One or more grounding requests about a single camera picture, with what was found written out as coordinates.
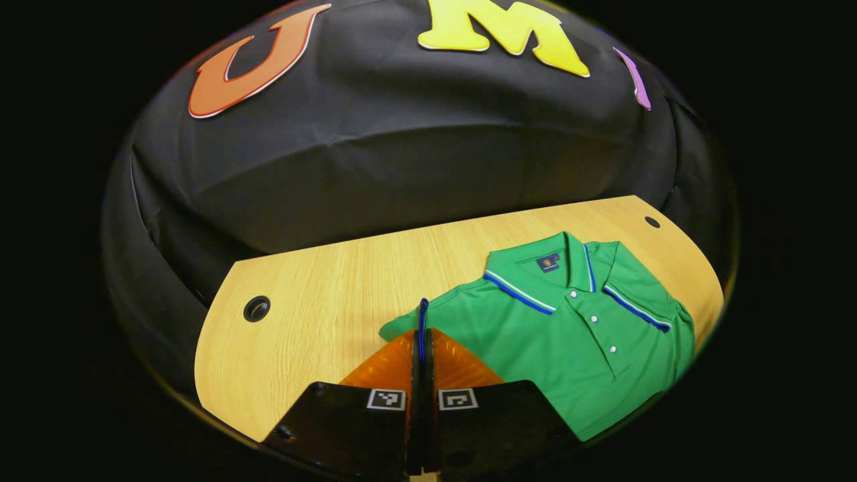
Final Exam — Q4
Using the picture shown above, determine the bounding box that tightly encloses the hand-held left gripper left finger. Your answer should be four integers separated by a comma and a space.
261, 328, 424, 478

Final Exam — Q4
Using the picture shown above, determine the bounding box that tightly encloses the black backdrop cloth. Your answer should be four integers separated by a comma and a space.
104, 0, 737, 396

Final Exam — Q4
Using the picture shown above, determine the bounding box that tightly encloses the green T-shirt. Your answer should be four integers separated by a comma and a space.
379, 231, 697, 443

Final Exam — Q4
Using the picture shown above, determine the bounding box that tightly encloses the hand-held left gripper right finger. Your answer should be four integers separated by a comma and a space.
424, 327, 585, 477

